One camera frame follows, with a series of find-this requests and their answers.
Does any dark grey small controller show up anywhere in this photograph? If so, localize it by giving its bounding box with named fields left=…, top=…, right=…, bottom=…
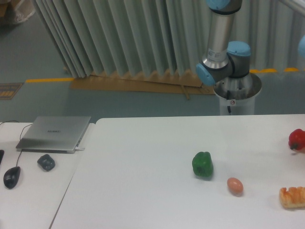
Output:
left=37, top=154, right=56, bottom=172

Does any pale green pleated curtain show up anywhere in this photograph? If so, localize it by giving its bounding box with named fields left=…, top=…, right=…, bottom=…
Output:
left=33, top=0, right=305, bottom=77

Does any flat brown cardboard sheet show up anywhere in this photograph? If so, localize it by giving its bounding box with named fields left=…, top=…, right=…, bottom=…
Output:
left=70, top=69, right=214, bottom=99

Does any glazed pastry bread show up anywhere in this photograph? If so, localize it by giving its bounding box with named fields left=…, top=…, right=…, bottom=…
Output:
left=279, top=187, right=305, bottom=209

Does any black mouse cable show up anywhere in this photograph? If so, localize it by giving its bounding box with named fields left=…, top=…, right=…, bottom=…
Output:
left=0, top=120, right=36, bottom=168

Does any white laptop charging cable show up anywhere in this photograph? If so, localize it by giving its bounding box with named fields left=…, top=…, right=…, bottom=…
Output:
left=76, top=123, right=95, bottom=151

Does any red bell pepper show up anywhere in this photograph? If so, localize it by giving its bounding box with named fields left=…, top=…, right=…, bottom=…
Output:
left=288, top=129, right=305, bottom=150

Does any black computer mouse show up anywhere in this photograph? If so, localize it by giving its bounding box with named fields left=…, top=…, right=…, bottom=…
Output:
left=3, top=166, right=21, bottom=189

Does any silver closed laptop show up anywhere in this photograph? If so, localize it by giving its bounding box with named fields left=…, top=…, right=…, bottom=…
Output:
left=16, top=116, right=91, bottom=153

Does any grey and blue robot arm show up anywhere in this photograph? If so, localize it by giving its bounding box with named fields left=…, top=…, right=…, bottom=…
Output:
left=196, top=0, right=305, bottom=85

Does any brown egg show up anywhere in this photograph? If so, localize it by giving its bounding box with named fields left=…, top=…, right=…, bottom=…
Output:
left=227, top=177, right=244, bottom=194

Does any black keyboard edge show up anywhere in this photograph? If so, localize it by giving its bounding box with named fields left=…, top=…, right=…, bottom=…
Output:
left=0, top=149, right=4, bottom=164

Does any cardboard box in plastic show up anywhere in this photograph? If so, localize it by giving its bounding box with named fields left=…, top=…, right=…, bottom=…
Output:
left=0, top=0, right=35, bottom=26

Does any green bell pepper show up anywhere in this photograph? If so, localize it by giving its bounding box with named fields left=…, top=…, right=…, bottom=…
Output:
left=192, top=152, right=214, bottom=178

